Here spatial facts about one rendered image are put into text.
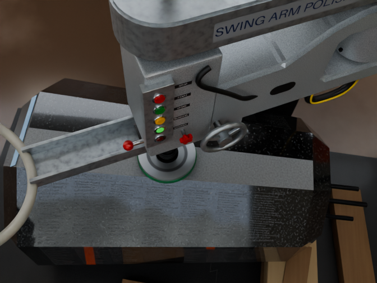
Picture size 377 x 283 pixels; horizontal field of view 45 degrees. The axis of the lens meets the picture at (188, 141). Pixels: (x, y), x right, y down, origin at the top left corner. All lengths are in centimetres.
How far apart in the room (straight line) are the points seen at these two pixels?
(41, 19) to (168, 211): 195
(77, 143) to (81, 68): 155
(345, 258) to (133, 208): 122
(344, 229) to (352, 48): 128
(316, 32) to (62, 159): 84
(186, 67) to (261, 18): 20
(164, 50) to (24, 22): 240
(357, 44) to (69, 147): 94
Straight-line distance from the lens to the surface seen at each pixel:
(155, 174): 164
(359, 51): 151
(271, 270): 228
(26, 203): 141
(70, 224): 184
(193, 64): 107
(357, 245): 257
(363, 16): 130
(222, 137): 134
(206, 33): 99
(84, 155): 148
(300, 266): 231
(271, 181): 174
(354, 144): 291
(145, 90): 105
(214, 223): 177
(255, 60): 128
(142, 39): 97
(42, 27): 328
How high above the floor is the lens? 239
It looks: 62 degrees down
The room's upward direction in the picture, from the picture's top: 6 degrees clockwise
